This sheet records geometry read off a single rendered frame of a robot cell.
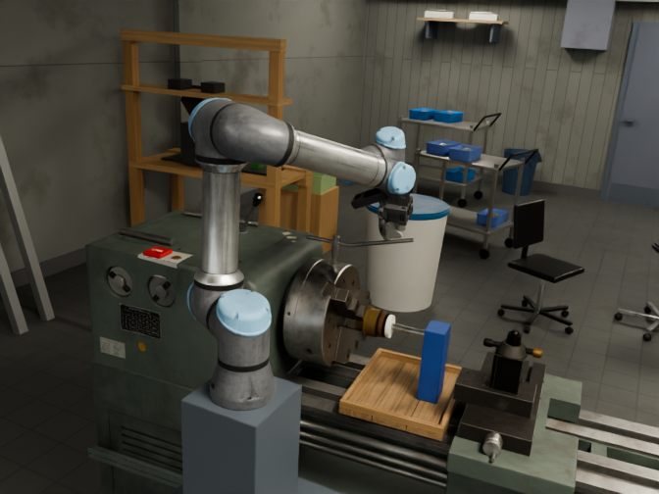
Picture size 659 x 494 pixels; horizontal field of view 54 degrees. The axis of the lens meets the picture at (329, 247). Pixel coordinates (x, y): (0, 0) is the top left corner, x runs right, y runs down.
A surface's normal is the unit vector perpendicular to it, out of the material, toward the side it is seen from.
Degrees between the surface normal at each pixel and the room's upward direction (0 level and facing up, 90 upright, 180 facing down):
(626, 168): 90
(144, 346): 90
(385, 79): 90
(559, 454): 0
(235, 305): 7
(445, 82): 90
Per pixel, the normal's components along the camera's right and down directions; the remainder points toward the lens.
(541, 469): 0.05, -0.94
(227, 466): -0.45, 0.26
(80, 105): 0.89, 0.19
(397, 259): -0.25, 0.36
